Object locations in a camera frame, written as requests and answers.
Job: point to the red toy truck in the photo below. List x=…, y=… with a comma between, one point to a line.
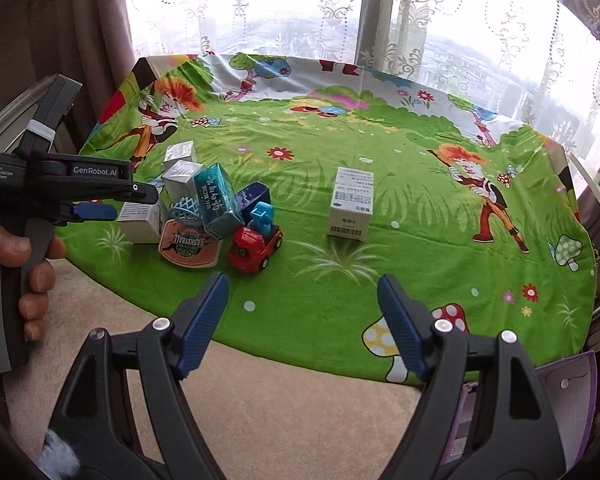
x=253, y=245

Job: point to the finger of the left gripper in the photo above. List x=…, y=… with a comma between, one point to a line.
x=92, y=211
x=133, y=193

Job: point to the silver grey small box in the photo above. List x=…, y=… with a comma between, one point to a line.
x=179, y=180

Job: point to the white medicine box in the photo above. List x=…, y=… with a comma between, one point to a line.
x=352, y=205

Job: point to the toy basketball hoop backboard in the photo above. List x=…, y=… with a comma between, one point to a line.
x=184, y=242

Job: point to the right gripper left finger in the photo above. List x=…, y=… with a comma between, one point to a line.
x=92, y=433

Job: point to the dark blue toy piece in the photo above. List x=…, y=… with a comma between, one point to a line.
x=249, y=196

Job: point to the brown curtain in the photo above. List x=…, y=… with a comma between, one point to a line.
x=87, y=40

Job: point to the white curved shelf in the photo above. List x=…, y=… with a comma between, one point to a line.
x=593, y=185

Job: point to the purple cardboard storage box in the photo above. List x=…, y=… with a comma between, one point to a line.
x=571, y=387

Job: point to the green cartoon tablecloth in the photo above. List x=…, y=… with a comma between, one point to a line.
x=306, y=181

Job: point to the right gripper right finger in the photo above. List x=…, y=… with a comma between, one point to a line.
x=513, y=431

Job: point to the teal patterned box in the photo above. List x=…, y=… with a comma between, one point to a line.
x=218, y=207

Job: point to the person left hand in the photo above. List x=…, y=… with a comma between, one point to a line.
x=15, y=252

